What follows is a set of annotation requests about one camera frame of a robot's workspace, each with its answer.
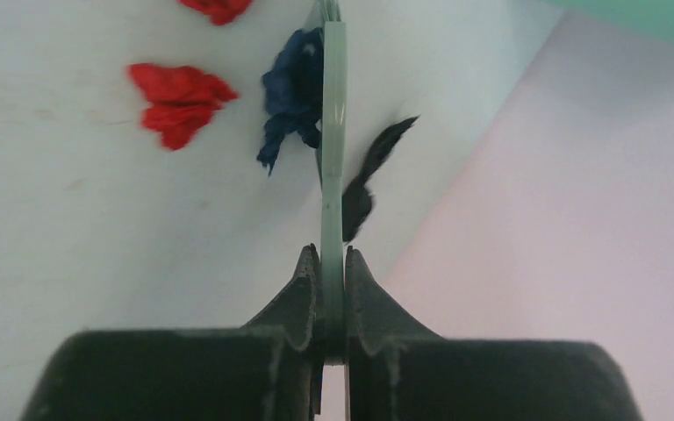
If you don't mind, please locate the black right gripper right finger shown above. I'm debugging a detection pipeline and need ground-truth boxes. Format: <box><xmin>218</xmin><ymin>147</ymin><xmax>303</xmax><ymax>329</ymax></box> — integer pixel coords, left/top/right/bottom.
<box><xmin>345</xmin><ymin>248</ymin><xmax>642</xmax><ymax>421</ymax></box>

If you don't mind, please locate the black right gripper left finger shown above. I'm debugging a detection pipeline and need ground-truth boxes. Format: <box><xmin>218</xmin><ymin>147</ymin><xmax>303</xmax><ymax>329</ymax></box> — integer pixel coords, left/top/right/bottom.
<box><xmin>21</xmin><ymin>245</ymin><xmax>323</xmax><ymax>420</ymax></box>

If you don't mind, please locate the mint green hand brush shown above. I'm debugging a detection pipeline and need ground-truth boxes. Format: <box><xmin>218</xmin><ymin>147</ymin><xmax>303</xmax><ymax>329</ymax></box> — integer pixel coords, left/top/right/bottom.
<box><xmin>314</xmin><ymin>1</ymin><xmax>348</xmax><ymax>366</ymax></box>

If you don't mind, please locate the black paper scrap rear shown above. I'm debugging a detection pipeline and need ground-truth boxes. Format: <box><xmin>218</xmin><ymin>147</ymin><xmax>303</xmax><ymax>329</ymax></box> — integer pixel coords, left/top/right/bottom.
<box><xmin>341</xmin><ymin>116</ymin><xmax>419</xmax><ymax>244</ymax></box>

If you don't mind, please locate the blue paper scrap near bin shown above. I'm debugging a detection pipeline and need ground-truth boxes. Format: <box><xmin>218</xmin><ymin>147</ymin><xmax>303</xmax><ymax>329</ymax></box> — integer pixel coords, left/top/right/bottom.
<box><xmin>256</xmin><ymin>28</ymin><xmax>324</xmax><ymax>172</ymax></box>

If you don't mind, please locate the red paper scrap near brush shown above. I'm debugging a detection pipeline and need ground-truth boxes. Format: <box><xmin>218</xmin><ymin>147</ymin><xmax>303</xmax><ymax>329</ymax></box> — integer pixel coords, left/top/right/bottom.
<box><xmin>126</xmin><ymin>63</ymin><xmax>240</xmax><ymax>151</ymax></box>

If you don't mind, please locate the red paper scrap near bin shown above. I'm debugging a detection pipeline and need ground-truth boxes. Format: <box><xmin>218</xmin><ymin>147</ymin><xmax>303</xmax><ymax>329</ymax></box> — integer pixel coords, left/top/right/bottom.
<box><xmin>178</xmin><ymin>0</ymin><xmax>253</xmax><ymax>26</ymax></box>

